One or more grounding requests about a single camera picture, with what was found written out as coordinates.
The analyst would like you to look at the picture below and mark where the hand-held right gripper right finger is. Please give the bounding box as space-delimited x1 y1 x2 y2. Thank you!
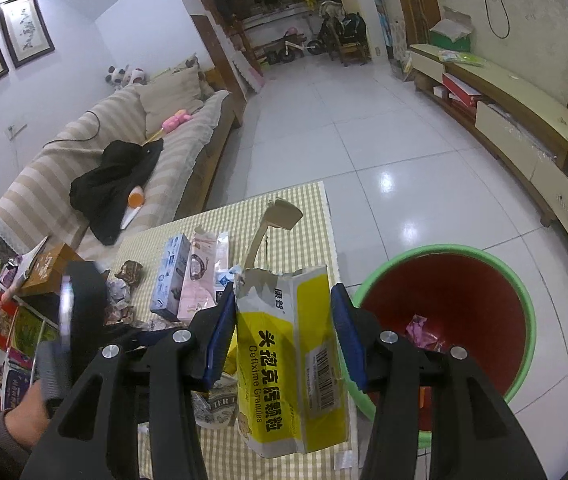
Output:
330 284 547 480

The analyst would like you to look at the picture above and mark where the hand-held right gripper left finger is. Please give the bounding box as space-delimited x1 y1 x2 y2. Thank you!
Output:
21 285 238 480

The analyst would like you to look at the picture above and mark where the patterned brown paper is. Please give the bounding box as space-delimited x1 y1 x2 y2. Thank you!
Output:
102 280 138 327

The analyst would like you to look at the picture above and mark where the torn yellow medicine box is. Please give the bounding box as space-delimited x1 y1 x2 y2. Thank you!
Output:
234 265 352 459

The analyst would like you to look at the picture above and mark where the green trash bin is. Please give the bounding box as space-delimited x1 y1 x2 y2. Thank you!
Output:
351 244 537 453

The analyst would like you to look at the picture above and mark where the person's left hand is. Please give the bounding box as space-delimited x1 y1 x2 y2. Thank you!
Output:
4 382 62 443

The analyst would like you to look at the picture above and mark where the brown cardboard box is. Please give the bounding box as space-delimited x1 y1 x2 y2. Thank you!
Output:
20 243 84 297

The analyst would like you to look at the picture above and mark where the crumpled brown wrapper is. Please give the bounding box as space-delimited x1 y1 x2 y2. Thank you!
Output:
115 260 145 288

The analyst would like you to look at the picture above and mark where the small white blue wrapper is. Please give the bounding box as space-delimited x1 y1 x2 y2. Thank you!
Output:
214 265 239 306

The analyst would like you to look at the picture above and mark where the pink packet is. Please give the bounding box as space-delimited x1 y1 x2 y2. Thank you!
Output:
178 230 229 322

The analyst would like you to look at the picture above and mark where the white printed carton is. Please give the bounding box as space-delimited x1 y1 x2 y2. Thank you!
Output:
191 382 239 431

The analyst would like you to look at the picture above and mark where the open booklet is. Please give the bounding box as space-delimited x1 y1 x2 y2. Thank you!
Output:
2 236 49 283

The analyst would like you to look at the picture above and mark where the pink wrapper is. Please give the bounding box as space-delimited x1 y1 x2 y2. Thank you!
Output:
406 314 447 351

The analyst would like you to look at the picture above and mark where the blue white carton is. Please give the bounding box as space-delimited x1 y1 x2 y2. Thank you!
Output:
150 233 191 322

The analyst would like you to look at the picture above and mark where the checked tablecloth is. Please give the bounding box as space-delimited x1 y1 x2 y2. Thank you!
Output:
108 180 359 480

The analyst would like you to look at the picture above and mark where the orange white bottle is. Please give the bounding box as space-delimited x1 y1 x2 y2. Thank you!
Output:
121 186 145 230

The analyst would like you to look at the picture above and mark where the black jacket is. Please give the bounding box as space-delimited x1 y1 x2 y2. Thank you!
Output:
70 139 165 246

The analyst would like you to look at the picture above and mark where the striped beige sofa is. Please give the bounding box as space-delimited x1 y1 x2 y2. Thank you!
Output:
0 57 237 261

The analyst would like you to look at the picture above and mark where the beige cushion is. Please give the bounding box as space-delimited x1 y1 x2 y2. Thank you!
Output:
136 66 203 136

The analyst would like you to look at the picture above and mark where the black white plush toy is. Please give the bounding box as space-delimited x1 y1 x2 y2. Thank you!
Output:
105 65 129 90

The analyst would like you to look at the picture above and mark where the folded foam mat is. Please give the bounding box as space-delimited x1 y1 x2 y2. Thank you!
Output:
228 35 266 97

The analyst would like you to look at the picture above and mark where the red flat box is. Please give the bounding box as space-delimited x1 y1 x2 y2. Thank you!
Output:
441 72 485 107

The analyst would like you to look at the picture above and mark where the wooden chair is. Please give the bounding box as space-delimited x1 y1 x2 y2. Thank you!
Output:
336 40 369 67

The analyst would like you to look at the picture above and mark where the cream wooden tv cabinet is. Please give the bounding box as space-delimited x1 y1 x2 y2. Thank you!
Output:
408 44 568 288

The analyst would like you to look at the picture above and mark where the white balance bike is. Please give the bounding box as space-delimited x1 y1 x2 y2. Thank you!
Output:
278 27 325 65

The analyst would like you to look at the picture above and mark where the green plastic packet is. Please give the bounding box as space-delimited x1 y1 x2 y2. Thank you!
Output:
438 50 487 68

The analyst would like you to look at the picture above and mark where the baby stroller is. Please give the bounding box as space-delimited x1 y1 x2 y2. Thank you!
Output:
316 1 367 56

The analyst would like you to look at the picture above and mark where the open green cardboard box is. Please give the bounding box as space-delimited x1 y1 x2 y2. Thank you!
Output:
429 6 474 52

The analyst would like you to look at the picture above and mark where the beige long-handled tool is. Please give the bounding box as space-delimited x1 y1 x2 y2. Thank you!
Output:
244 199 302 271

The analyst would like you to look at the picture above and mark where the hanging black cable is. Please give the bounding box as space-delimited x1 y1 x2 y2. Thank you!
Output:
481 0 511 39

